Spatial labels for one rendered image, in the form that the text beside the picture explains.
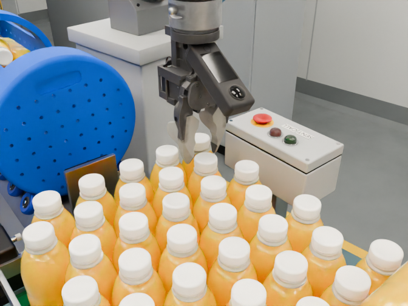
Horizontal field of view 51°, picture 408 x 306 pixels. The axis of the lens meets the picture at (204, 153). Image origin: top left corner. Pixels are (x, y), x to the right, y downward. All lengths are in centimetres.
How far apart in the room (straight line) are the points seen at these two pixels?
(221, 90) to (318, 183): 28
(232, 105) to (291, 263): 21
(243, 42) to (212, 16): 179
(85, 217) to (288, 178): 34
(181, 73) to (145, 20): 57
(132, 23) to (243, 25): 124
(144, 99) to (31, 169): 41
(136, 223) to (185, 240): 7
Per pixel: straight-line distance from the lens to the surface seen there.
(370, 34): 343
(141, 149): 122
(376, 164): 294
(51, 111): 80
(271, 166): 76
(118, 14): 124
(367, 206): 254
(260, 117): 81
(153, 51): 110
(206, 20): 60
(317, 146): 76
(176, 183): 66
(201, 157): 71
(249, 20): 234
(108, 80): 83
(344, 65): 356
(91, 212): 61
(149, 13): 120
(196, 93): 63
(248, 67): 240
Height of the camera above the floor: 147
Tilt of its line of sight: 31 degrees down
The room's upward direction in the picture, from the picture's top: straight up
